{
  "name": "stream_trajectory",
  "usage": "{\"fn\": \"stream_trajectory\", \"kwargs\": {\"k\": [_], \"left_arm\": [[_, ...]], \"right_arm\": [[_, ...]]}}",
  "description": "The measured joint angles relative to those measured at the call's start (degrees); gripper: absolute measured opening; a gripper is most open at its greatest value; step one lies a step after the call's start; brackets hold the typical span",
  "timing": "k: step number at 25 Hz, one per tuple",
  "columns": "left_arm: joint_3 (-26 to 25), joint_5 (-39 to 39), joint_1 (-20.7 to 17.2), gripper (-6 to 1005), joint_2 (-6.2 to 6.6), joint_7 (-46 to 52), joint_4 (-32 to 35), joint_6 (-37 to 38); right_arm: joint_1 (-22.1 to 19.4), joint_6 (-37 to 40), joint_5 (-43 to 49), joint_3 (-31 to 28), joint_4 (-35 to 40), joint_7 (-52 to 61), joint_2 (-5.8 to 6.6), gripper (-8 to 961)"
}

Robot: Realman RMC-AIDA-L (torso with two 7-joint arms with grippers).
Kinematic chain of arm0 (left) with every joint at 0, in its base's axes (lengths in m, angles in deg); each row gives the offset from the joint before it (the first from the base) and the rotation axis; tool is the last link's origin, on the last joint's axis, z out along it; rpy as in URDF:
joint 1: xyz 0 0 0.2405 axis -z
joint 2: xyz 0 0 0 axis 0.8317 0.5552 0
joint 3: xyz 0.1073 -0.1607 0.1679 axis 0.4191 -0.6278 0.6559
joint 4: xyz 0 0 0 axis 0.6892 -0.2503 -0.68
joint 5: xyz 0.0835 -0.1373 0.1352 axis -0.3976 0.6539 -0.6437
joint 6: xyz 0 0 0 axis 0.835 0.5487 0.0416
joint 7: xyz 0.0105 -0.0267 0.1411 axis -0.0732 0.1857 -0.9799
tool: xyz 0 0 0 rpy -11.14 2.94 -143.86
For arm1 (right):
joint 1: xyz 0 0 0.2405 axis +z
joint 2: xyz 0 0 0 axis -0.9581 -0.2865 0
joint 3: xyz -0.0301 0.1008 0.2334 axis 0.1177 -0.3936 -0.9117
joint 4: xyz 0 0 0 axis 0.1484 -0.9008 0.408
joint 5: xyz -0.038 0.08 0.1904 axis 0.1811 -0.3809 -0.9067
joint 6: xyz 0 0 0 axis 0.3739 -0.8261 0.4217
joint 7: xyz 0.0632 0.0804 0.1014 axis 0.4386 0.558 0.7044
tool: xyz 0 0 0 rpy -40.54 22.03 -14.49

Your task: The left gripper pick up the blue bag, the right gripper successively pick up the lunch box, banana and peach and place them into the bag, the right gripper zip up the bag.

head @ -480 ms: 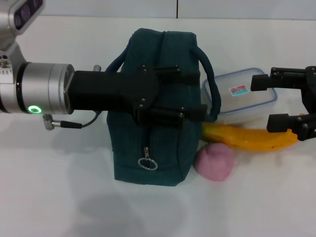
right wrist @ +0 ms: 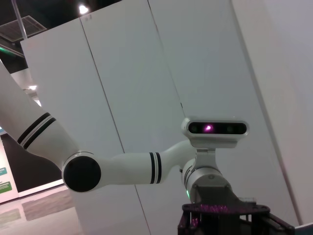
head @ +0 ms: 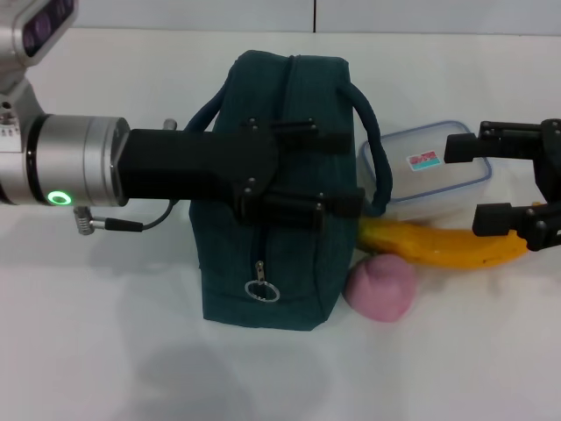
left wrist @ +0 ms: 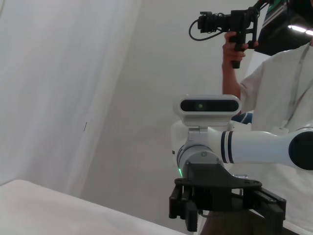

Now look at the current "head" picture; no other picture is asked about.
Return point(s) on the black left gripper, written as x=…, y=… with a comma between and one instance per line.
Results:
x=188, y=164

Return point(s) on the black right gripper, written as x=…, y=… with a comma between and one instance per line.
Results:
x=553, y=184

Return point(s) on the clear plastic food container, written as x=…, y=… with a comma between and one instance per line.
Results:
x=421, y=184

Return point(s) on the yellow banana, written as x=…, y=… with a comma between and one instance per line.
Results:
x=438, y=250

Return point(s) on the dark teal fabric bag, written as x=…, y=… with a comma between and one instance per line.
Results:
x=289, y=272

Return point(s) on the pink toy peach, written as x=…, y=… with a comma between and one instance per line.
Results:
x=381, y=289

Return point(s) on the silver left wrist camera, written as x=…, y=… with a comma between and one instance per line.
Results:
x=41, y=24

